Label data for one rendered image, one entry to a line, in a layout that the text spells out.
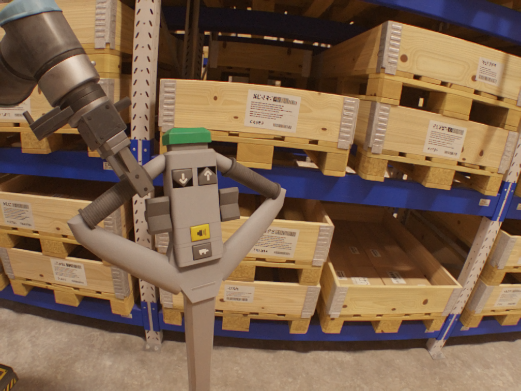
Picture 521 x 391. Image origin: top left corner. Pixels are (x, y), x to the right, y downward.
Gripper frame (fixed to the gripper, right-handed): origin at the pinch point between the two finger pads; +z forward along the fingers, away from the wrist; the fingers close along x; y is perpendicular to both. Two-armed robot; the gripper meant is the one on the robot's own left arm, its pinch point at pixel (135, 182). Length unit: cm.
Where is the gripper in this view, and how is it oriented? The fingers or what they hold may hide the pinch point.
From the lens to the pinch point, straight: 52.0
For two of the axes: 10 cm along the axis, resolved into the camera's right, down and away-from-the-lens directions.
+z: 4.6, 8.0, 3.9
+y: 6.9, -6.0, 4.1
